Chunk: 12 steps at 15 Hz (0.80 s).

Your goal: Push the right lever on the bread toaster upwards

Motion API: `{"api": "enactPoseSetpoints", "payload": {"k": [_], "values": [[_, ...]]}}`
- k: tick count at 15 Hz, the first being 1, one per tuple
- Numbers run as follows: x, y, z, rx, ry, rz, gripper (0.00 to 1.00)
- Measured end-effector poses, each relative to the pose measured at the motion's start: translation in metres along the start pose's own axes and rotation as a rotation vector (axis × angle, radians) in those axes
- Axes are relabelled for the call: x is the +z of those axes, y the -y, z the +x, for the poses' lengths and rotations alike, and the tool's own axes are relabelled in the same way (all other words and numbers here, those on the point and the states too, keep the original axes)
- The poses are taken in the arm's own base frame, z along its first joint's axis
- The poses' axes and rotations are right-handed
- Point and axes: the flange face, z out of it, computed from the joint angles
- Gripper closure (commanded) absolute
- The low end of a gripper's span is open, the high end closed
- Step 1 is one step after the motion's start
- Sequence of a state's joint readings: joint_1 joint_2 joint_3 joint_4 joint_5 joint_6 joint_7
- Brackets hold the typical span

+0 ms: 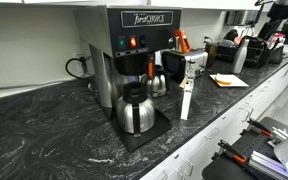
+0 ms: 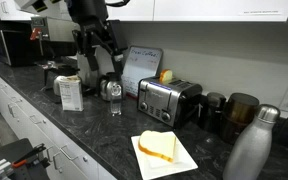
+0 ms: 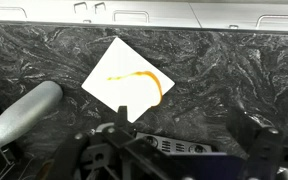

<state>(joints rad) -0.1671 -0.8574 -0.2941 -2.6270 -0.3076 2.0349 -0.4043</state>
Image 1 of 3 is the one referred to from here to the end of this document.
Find orange faucet lever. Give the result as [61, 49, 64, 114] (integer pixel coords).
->
[173, 29, 192, 54]

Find black perforated robot table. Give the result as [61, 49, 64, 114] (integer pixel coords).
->
[201, 116, 288, 180]

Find white upper cabinet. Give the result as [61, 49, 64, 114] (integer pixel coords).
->
[0, 0, 288, 11]

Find white wall outlet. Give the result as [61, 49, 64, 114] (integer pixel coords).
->
[75, 52, 87, 61]

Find brown glass jar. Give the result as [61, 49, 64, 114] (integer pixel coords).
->
[205, 42, 219, 60]

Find small clear glass jar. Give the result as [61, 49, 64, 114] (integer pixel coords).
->
[186, 61, 197, 80]

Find aluminium profile rails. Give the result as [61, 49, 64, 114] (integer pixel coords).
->
[248, 149, 288, 180]

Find black steel coffee maker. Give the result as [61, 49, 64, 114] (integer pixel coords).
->
[73, 4, 184, 153]

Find metal wall dispenser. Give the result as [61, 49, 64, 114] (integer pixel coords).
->
[225, 9, 260, 27]

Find black storage container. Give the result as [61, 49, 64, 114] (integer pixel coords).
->
[268, 44, 285, 65]

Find white square plate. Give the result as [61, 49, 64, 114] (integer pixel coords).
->
[209, 73, 250, 89]

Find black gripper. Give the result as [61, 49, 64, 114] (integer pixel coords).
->
[257, 2, 288, 41]

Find chrome black bread toaster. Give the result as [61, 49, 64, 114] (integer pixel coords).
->
[161, 48, 209, 83]

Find bread slice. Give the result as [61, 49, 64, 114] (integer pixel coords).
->
[214, 73, 234, 86]

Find steel carafe orange handle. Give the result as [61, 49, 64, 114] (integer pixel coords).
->
[139, 54, 170, 99]

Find white lower drawer cabinet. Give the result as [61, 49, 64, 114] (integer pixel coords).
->
[140, 49, 288, 180]

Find black organizer tray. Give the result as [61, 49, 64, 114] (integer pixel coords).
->
[215, 34, 272, 69]

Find black power cord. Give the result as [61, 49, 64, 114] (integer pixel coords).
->
[65, 56, 92, 81]

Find silver metal bottle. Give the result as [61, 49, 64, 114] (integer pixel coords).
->
[231, 38, 251, 75]

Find black orange bar clamp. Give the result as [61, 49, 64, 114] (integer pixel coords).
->
[246, 117, 274, 138]
[216, 138, 249, 165]

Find white carton box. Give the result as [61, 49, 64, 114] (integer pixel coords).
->
[179, 76, 196, 121]

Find steel carafe black lid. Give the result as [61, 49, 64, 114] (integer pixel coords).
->
[115, 81, 157, 136]

